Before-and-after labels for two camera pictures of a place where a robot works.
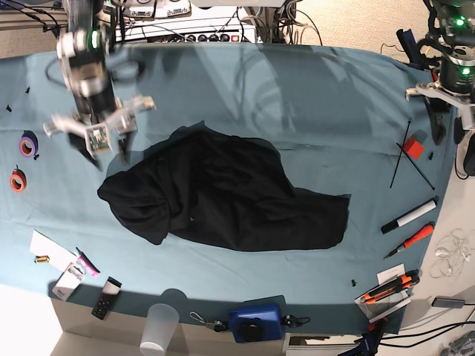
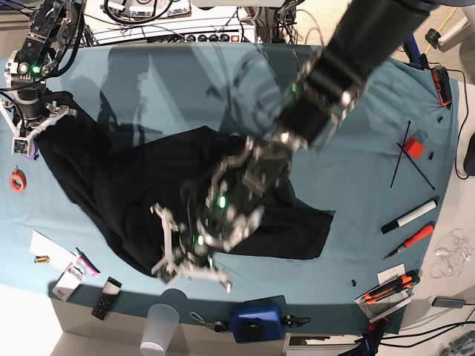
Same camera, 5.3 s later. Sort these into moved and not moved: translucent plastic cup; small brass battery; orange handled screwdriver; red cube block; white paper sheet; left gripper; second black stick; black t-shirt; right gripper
Moved: black t-shirt; left gripper; right gripper
Not moved: orange handled screwdriver; white paper sheet; translucent plastic cup; red cube block; small brass battery; second black stick
